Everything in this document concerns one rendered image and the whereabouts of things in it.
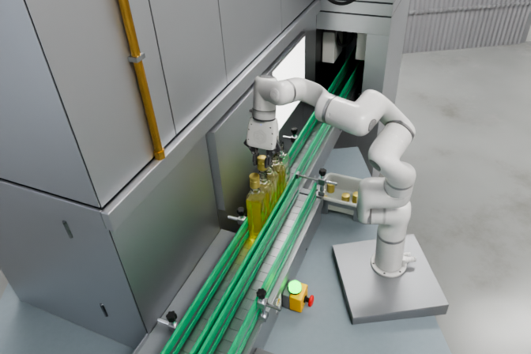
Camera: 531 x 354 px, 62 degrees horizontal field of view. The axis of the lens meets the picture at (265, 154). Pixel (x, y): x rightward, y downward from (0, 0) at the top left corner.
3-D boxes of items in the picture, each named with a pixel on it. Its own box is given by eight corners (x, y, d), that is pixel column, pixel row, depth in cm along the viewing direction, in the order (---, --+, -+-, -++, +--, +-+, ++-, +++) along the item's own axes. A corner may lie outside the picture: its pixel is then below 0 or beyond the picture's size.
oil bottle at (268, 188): (261, 217, 170) (258, 174, 157) (276, 220, 168) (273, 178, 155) (256, 227, 166) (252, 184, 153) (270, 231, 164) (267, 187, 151)
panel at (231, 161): (300, 95, 226) (299, 31, 206) (306, 96, 225) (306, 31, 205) (218, 209, 160) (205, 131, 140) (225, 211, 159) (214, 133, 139)
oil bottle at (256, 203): (255, 227, 166) (251, 184, 153) (269, 231, 164) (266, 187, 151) (249, 238, 162) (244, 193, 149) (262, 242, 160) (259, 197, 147)
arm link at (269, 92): (303, 80, 134) (284, 84, 127) (299, 114, 138) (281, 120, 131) (264, 72, 142) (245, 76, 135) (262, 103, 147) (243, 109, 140)
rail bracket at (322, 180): (298, 186, 183) (297, 162, 176) (337, 194, 177) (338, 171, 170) (295, 190, 181) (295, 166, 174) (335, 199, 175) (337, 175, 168)
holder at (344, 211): (314, 184, 204) (315, 171, 199) (374, 197, 195) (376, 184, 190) (303, 208, 192) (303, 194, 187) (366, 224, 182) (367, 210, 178)
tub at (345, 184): (326, 186, 202) (326, 171, 197) (375, 197, 194) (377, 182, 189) (314, 210, 189) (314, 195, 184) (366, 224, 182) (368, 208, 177)
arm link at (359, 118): (328, 147, 133) (354, 115, 139) (393, 175, 122) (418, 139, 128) (322, 109, 121) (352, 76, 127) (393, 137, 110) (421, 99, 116)
